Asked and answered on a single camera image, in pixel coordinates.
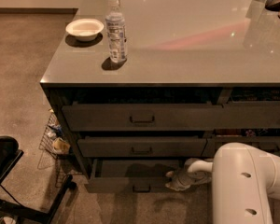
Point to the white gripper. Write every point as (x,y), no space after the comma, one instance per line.
(181,180)

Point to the grey drawer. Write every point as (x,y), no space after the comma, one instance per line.
(251,115)
(269,144)
(141,117)
(180,146)
(131,176)

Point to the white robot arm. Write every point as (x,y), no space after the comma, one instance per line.
(243,178)

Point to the dark grey drawer cabinet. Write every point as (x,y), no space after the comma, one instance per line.
(182,52)

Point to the clear plastic water bottle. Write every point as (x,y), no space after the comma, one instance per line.
(116,33)

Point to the white paper bowl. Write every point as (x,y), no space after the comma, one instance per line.
(84,30)

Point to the wire basket with clutter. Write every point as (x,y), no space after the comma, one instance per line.
(49,158)

